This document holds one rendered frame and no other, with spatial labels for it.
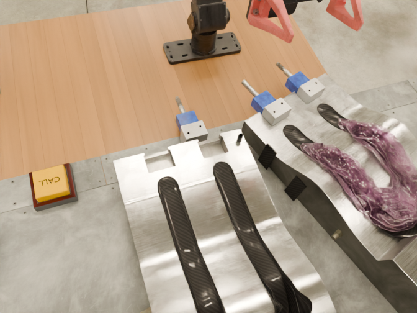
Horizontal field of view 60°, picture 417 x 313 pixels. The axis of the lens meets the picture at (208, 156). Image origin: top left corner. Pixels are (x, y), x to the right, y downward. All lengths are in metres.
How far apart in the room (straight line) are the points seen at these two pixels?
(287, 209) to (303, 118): 0.21
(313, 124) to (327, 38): 1.61
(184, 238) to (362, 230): 0.33
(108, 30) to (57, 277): 0.63
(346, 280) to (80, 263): 0.50
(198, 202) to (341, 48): 1.87
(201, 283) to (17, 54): 0.72
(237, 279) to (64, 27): 0.79
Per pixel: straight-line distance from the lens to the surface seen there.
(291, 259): 0.63
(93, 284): 0.72
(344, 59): 2.33
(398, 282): 0.75
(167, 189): 0.67
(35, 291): 0.75
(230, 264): 0.62
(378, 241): 0.75
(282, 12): 0.46
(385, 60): 2.46
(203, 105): 0.88
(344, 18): 0.54
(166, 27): 1.06
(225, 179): 0.69
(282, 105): 0.81
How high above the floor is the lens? 1.50
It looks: 60 degrees down
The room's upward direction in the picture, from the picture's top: 11 degrees clockwise
